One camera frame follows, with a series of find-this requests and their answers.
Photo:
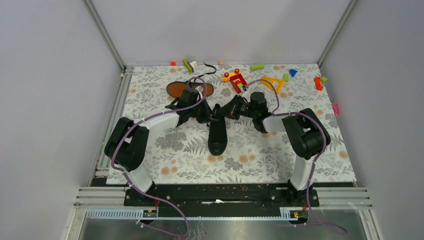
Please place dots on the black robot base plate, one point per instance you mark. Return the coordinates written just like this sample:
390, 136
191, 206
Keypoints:
228, 200

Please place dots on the red duplo block assembly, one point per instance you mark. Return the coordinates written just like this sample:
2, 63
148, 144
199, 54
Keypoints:
236, 80

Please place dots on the green purple white toy blocks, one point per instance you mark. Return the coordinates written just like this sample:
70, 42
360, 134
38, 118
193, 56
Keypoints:
191, 66

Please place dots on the blue toy block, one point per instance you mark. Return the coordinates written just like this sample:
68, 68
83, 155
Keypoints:
293, 72

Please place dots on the black sneaker with laces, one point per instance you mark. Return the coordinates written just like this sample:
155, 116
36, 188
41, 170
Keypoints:
217, 137

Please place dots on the yellow triangular toy frame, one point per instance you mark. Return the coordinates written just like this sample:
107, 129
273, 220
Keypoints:
273, 83

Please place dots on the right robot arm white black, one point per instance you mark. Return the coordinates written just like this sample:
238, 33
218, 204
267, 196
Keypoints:
306, 134

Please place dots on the floral patterned table mat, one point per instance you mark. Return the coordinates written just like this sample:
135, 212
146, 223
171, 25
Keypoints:
180, 155

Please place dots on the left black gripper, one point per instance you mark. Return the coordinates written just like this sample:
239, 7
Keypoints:
208, 116

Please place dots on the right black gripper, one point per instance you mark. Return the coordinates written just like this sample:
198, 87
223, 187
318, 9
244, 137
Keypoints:
231, 109

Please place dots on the green curved toy block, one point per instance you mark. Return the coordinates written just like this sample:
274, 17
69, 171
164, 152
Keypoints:
259, 66

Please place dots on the aluminium frame rails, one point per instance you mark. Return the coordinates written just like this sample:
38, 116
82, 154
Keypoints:
151, 31

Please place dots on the small green toy block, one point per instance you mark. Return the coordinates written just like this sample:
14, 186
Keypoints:
286, 77

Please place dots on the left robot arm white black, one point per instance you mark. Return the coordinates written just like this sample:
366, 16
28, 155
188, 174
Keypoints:
126, 147

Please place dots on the overturned shoe orange sole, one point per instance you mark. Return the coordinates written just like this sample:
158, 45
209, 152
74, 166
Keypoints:
175, 89

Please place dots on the red and green toy blocks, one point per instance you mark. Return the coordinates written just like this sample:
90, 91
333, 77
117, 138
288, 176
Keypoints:
319, 82

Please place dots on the pink lego brick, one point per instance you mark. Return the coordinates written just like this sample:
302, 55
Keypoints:
336, 109

